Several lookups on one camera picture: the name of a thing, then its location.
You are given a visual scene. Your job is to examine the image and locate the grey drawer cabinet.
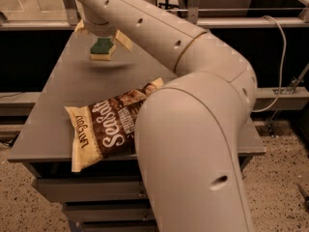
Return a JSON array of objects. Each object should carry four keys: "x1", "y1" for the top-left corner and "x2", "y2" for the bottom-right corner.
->
[{"x1": 11, "y1": 35, "x2": 256, "y2": 232}]

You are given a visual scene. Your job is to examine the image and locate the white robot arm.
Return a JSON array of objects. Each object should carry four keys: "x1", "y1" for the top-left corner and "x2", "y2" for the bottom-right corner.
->
[{"x1": 77, "y1": 0, "x2": 257, "y2": 232}]

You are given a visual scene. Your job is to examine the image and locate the white cable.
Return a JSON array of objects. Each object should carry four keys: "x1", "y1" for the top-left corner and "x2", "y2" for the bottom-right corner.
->
[{"x1": 250, "y1": 14, "x2": 288, "y2": 114}]

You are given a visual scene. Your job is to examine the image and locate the brown sea salt chip bag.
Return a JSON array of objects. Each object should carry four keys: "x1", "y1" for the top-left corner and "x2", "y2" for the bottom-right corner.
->
[{"x1": 65, "y1": 77, "x2": 164, "y2": 172}]

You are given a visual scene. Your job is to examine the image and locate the green and yellow sponge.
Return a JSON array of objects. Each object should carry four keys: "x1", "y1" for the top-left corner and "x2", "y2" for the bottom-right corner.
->
[{"x1": 90, "y1": 38, "x2": 116, "y2": 61}]

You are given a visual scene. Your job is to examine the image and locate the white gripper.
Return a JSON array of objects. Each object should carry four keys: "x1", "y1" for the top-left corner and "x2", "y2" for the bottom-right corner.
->
[{"x1": 74, "y1": 8, "x2": 132, "y2": 51}]

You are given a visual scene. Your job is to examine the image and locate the grey metal railing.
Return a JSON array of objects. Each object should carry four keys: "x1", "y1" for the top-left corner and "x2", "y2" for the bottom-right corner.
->
[{"x1": 0, "y1": 0, "x2": 308, "y2": 31}]

